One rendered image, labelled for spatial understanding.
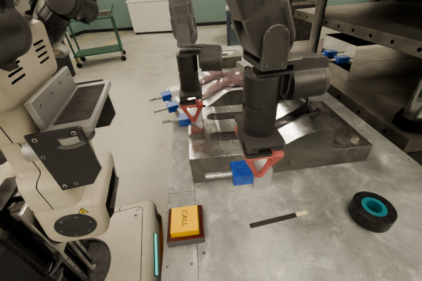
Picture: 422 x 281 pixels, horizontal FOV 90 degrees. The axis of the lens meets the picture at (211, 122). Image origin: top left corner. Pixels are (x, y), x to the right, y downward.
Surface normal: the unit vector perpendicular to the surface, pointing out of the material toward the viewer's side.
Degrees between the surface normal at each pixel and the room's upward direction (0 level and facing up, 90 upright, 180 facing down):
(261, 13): 87
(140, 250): 0
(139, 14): 90
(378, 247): 0
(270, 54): 86
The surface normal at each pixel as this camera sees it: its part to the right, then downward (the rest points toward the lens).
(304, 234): -0.07, -0.83
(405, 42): -0.99, 0.11
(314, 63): 0.18, 0.49
